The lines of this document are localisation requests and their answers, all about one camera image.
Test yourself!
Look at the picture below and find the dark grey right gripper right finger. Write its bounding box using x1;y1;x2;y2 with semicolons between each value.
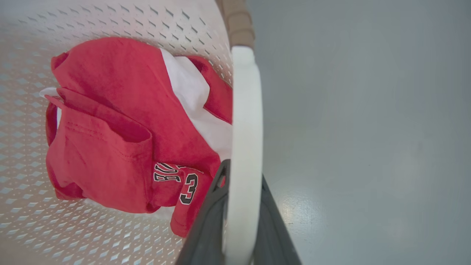
252;175;302;265

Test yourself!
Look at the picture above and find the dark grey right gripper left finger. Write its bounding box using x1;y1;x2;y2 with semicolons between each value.
176;159;231;265

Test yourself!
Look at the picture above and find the white perforated laundry basket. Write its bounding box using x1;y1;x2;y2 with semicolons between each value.
0;0;264;265

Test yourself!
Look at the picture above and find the white garment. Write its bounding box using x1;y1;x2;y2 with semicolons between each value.
39;48;233;221

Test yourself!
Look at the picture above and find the red basketball jersey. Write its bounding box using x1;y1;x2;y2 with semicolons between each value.
45;37;233;238

